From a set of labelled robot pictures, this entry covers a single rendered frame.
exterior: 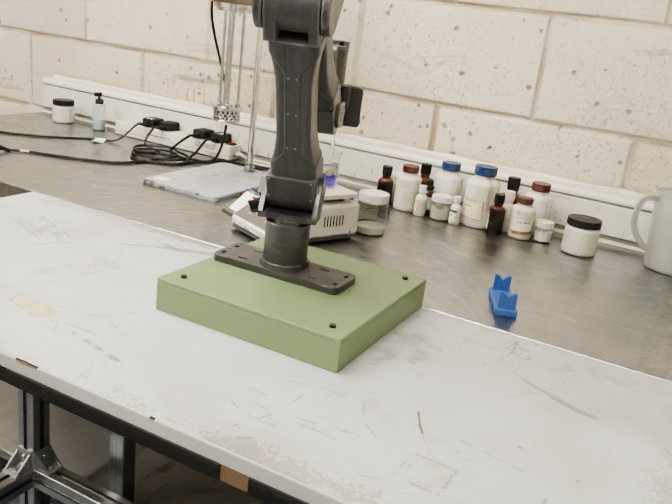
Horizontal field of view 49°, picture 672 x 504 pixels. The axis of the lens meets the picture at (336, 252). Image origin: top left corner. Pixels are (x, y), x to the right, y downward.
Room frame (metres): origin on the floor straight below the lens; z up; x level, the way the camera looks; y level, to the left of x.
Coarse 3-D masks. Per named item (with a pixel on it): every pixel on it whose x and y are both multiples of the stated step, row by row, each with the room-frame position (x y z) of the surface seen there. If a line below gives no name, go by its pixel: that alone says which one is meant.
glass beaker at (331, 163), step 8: (320, 144) 1.38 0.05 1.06; (328, 144) 1.38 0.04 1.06; (328, 152) 1.33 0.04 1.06; (336, 152) 1.37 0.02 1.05; (328, 160) 1.33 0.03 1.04; (336, 160) 1.34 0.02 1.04; (328, 168) 1.33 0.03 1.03; (336, 168) 1.34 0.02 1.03; (328, 176) 1.33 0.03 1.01; (336, 176) 1.34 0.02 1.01; (328, 184) 1.33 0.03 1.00; (336, 184) 1.35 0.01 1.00
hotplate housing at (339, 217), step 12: (324, 204) 1.29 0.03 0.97; (336, 204) 1.30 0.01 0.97; (348, 204) 1.32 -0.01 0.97; (324, 216) 1.28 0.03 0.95; (336, 216) 1.30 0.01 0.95; (348, 216) 1.32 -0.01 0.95; (240, 228) 1.28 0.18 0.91; (252, 228) 1.25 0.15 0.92; (312, 228) 1.26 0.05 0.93; (324, 228) 1.28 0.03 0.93; (336, 228) 1.30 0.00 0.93; (348, 228) 1.32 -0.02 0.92; (312, 240) 1.27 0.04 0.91; (324, 240) 1.29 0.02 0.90
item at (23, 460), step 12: (48, 444) 1.33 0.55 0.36; (12, 456) 1.30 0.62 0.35; (24, 456) 1.30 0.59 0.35; (36, 456) 1.30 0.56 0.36; (48, 456) 1.33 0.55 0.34; (12, 468) 1.29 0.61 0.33; (24, 468) 1.28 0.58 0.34; (36, 468) 1.30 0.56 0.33; (48, 468) 1.30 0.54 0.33; (60, 468) 1.31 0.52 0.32
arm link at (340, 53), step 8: (336, 48) 1.13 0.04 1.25; (344, 48) 1.16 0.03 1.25; (336, 56) 1.13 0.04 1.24; (344, 56) 1.16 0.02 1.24; (336, 64) 1.14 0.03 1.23; (344, 64) 1.16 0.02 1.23; (336, 72) 1.15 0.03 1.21; (344, 72) 1.17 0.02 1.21; (344, 80) 1.17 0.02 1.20; (344, 104) 1.12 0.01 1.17; (336, 112) 1.08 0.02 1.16; (336, 120) 1.08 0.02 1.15
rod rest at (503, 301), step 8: (496, 280) 1.12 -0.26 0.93; (504, 280) 1.12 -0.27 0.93; (496, 288) 1.12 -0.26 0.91; (504, 288) 1.12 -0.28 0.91; (496, 296) 1.09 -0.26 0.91; (504, 296) 1.04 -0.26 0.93; (512, 296) 1.04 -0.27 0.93; (496, 304) 1.05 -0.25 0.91; (504, 304) 1.04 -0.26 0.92; (512, 304) 1.04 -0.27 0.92; (496, 312) 1.03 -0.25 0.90; (504, 312) 1.03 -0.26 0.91; (512, 312) 1.03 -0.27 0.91
